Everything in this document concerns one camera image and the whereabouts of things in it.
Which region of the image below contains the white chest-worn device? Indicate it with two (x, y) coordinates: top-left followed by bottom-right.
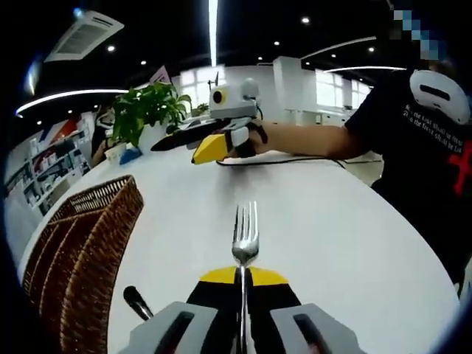
(408, 68), (472, 125)

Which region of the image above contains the brown wicker storage tray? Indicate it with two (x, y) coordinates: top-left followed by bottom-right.
(21, 175), (145, 354)

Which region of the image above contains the pink sign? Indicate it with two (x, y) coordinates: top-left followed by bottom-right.
(149, 65), (171, 85)

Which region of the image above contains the person's black shirt torso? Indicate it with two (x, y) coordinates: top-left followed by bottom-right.
(344, 55), (472, 296)

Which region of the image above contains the person's right hand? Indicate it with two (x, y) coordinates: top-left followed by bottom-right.
(232, 121), (278, 160)

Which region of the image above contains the small blue object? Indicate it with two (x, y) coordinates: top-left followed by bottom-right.
(119, 147), (144, 165)

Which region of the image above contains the potted green plant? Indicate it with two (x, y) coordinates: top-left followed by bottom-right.
(110, 81), (193, 156)

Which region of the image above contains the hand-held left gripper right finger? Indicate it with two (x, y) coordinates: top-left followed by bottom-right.
(247, 267), (364, 354)

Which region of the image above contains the ceiling air conditioner unit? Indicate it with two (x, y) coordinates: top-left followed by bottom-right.
(43, 10), (125, 63)

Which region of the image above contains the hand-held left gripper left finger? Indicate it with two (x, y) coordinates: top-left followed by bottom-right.
(121, 265), (240, 354)

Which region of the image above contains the white shelf with boxes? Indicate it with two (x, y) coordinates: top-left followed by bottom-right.
(5, 121), (93, 218)

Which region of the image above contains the ceiling strip light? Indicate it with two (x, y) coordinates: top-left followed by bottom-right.
(15, 88), (130, 118)
(207, 0), (219, 67)

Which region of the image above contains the white cup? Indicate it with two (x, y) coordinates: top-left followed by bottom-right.
(104, 147), (125, 163)

